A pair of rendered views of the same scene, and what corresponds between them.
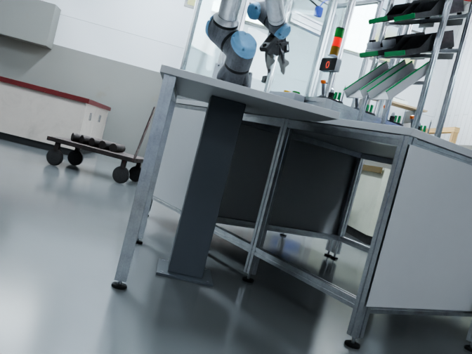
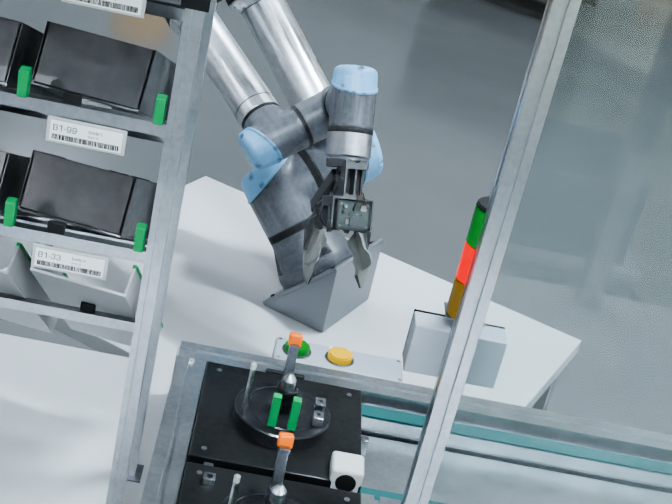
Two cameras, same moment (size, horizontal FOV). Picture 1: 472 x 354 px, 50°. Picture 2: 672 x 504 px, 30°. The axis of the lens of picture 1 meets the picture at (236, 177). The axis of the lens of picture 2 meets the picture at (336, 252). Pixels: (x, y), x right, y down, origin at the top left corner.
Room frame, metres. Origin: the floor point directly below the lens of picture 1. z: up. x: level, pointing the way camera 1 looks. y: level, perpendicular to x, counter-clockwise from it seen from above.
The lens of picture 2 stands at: (3.43, -1.67, 2.00)
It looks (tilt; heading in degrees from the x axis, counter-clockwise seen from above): 26 degrees down; 120
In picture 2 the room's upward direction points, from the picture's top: 13 degrees clockwise
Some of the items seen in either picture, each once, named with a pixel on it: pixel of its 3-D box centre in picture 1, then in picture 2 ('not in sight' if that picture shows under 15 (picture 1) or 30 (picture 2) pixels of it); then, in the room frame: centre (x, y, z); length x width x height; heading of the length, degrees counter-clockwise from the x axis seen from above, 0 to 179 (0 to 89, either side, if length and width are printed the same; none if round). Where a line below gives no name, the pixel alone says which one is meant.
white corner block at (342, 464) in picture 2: not in sight; (345, 473); (2.80, -0.40, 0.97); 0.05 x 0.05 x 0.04; 35
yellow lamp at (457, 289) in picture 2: (334, 51); (469, 297); (2.88, -0.36, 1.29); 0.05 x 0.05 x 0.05
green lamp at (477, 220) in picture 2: (339, 33); (490, 227); (2.88, -0.36, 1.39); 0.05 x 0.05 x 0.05
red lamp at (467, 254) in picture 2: (336, 42); (480, 262); (2.88, -0.36, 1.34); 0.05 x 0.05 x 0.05
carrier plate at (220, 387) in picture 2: not in sight; (279, 425); (2.66, -0.37, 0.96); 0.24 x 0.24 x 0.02; 35
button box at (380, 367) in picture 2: (285, 98); (335, 373); (2.61, -0.15, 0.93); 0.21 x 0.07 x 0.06; 35
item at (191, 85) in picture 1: (238, 100); (297, 317); (2.38, 0.08, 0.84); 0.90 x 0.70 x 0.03; 7
